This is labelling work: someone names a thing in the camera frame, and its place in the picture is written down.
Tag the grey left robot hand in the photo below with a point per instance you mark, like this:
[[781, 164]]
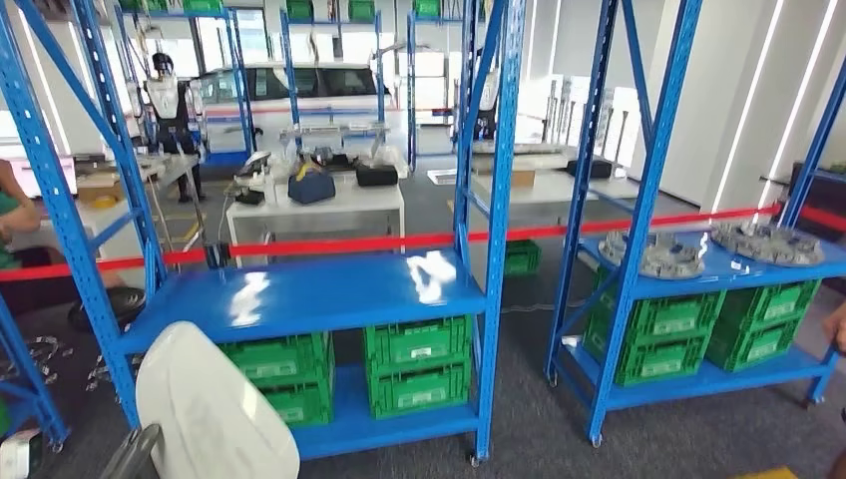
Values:
[[132, 459]]

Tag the stainless steel table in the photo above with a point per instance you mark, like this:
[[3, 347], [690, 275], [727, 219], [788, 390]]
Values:
[[172, 165]]

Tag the black button panel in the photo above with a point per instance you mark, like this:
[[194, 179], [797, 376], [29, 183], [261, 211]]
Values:
[[254, 162]]

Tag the black device with antenna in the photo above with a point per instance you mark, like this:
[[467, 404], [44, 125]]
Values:
[[250, 197]]

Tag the brown cardboard box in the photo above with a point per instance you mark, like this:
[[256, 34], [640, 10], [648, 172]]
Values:
[[99, 187], [522, 178]]

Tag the round grey metal disc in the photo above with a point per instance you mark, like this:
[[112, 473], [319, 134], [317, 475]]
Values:
[[766, 244], [667, 258]]

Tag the white rectangular table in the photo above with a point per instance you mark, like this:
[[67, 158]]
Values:
[[317, 205], [106, 225], [555, 188]]

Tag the black hard case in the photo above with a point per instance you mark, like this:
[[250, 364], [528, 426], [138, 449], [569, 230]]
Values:
[[588, 168], [377, 176]]

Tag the white metal railing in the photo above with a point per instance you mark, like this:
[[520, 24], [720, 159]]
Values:
[[581, 112]]

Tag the black round stool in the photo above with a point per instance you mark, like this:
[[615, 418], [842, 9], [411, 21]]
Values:
[[109, 307]]

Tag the red barrier tape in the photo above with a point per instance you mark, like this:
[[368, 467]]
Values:
[[330, 244]]

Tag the black white humanoid robot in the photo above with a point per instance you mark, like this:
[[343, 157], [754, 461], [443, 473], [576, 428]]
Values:
[[168, 99], [488, 99]]

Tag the person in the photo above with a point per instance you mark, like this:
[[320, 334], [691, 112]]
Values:
[[13, 211], [836, 324]]

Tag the white car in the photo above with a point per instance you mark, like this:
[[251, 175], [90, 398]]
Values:
[[330, 82]]

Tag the yellow tape roll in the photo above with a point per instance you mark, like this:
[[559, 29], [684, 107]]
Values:
[[104, 202]]

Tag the black barrier post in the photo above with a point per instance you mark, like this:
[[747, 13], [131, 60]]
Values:
[[216, 254]]

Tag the white plastic shell part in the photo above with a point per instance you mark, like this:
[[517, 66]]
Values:
[[211, 410]]

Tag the long grey metal panel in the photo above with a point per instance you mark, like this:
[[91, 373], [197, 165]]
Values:
[[330, 130]]

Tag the blue steel shelf rack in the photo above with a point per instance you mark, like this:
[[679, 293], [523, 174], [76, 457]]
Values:
[[411, 99], [760, 272], [337, 114], [30, 383], [310, 294], [225, 157]]

